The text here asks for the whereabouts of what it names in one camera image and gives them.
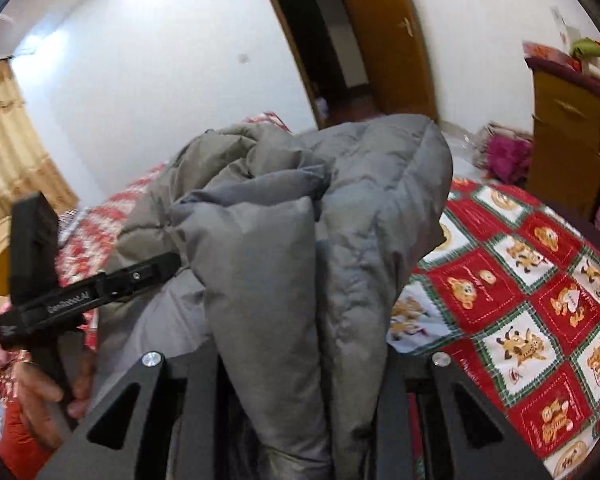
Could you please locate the pile of magenta clothes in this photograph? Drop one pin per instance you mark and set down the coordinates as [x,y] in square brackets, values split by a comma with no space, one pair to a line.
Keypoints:
[510,157]

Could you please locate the red printed blanket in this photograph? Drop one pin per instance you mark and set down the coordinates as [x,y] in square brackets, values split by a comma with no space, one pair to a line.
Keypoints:
[505,300]

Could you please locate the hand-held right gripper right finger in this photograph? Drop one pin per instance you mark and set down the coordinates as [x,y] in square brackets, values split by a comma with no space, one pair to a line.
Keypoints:
[445,385]

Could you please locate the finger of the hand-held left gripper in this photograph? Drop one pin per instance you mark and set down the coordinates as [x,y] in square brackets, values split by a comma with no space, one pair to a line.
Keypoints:
[140,274]

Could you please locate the person's left hand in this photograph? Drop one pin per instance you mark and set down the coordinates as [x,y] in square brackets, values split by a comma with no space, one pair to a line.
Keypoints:
[40,400]

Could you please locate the brown wooden door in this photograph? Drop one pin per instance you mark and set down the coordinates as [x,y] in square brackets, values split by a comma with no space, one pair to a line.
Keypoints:
[385,60]

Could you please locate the red printed box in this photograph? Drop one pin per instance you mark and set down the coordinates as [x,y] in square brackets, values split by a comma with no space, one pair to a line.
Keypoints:
[550,55]

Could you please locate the white wall switch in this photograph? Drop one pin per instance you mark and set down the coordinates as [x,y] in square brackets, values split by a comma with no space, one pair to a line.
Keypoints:
[243,58]

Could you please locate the brown door frame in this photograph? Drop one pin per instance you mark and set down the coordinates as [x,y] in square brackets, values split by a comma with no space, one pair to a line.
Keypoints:
[292,45]

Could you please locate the green cloth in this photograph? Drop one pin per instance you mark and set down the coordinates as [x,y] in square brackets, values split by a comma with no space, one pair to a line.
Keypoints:
[587,47]

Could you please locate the yellow wooden cabinet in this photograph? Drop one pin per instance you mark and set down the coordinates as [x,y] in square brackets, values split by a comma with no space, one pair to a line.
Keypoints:
[565,125]

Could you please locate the grey down jacket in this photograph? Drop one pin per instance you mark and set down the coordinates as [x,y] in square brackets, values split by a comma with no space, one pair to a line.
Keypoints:
[280,260]

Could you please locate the beige patterned curtain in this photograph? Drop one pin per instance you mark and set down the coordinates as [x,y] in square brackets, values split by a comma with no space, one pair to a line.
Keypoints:
[5,150]

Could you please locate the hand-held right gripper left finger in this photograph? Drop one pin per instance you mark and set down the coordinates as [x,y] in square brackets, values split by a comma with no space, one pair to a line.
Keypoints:
[150,390]

